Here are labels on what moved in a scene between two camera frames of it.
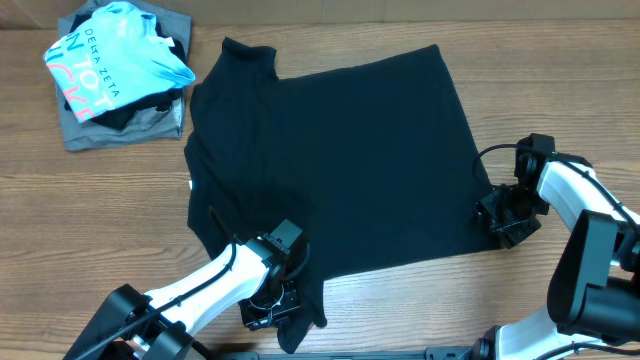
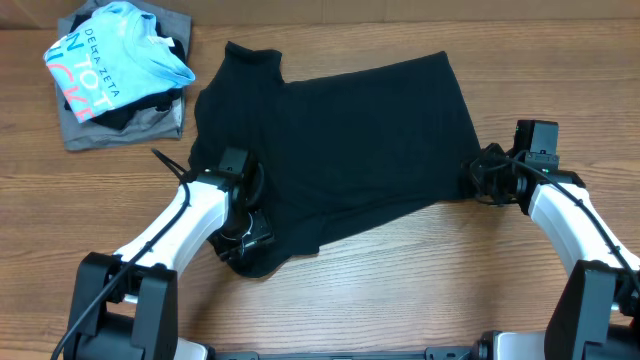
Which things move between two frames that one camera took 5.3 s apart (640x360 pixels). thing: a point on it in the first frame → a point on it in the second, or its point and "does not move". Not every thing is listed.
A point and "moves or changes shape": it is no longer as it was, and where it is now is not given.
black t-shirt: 368,163 moves or changes shape
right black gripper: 488,214 → 477,176
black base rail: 432,353 does not move
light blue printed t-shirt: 115,54 does not move
